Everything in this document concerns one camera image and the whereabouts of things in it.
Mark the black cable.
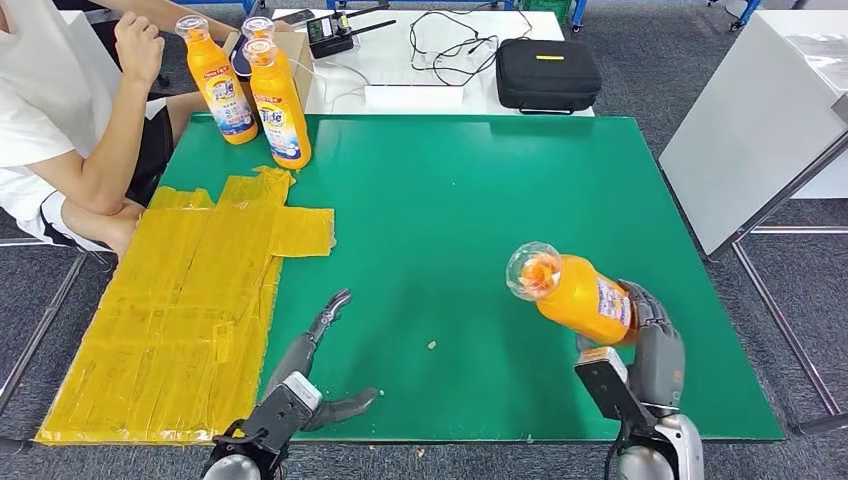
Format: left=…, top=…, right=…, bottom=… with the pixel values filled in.
left=407, top=6, right=535, bottom=87

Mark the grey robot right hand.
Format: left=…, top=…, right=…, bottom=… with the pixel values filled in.
left=574, top=279, right=687, bottom=410

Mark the blue metal rack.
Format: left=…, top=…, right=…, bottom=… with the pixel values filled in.
left=569, top=0, right=760, bottom=31

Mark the grey metal seat frame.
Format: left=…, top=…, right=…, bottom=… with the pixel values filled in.
left=0, top=235, right=89, bottom=458

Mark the white table with metal legs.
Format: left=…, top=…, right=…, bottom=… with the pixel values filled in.
left=658, top=6, right=848, bottom=435

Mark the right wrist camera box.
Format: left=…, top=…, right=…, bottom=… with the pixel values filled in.
left=573, top=346, right=654, bottom=429

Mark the brown cardboard box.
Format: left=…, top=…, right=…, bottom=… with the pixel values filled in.
left=221, top=29, right=316, bottom=114

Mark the yellow taped cardboard mat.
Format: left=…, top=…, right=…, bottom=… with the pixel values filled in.
left=34, top=165, right=337, bottom=446

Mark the person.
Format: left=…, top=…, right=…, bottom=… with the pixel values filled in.
left=0, top=0, right=293, bottom=256

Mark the black carrying case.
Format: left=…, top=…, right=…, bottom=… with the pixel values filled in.
left=495, top=38, right=603, bottom=116

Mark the green crate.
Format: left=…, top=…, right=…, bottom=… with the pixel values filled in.
left=516, top=0, right=574, bottom=26

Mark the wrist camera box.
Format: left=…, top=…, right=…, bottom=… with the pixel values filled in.
left=573, top=346, right=654, bottom=429
left=225, top=370, right=325, bottom=455

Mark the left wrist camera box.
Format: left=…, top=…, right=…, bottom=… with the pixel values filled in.
left=225, top=370, right=325, bottom=455

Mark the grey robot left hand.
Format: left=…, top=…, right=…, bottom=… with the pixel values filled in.
left=261, top=288, right=380, bottom=433

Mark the orange detergent bottle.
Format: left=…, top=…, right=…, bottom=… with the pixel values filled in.
left=242, top=37, right=313, bottom=171
left=174, top=15, right=260, bottom=146
left=505, top=241, right=639, bottom=346
left=241, top=16, right=277, bottom=41

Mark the black radio with antennas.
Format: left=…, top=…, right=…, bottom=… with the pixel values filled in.
left=305, top=3, right=399, bottom=60

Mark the white power strip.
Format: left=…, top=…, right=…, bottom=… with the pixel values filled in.
left=364, top=84, right=466, bottom=109

